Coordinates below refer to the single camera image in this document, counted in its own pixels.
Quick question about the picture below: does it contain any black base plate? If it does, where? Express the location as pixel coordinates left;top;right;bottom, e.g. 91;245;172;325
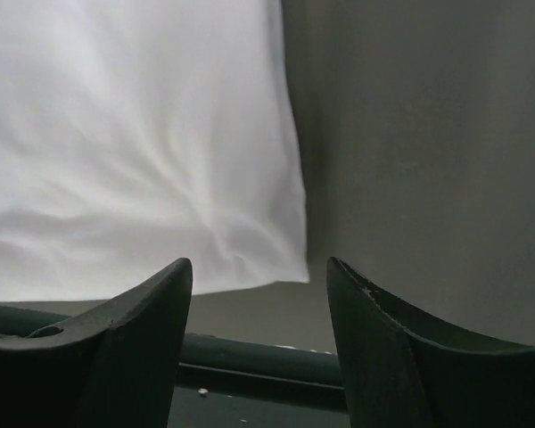
0;302;347;414

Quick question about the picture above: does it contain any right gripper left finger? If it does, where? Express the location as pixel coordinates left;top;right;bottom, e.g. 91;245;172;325
0;259;193;427

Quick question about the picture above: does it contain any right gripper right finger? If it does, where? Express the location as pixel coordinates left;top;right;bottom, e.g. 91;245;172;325
326;258;535;427

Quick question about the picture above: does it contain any white t shirt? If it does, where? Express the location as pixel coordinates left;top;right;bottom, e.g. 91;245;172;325
0;1;309;301

